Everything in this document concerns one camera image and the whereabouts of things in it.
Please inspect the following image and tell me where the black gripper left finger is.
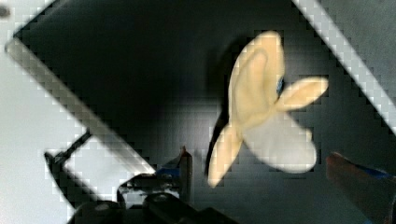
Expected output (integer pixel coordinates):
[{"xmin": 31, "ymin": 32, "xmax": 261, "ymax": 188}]
[{"xmin": 117, "ymin": 147, "xmax": 192, "ymax": 205}]

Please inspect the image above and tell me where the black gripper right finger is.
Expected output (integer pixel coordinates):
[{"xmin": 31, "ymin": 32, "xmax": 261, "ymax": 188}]
[{"xmin": 326, "ymin": 152, "xmax": 396, "ymax": 224}]

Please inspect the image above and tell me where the plush peeled banana toy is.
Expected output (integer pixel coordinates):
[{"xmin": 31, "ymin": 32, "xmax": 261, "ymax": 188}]
[{"xmin": 207, "ymin": 31, "xmax": 329, "ymax": 188}]

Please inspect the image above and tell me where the black and steel toaster oven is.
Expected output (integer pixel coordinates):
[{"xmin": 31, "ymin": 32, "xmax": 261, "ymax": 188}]
[{"xmin": 6, "ymin": 0, "xmax": 395, "ymax": 224}]

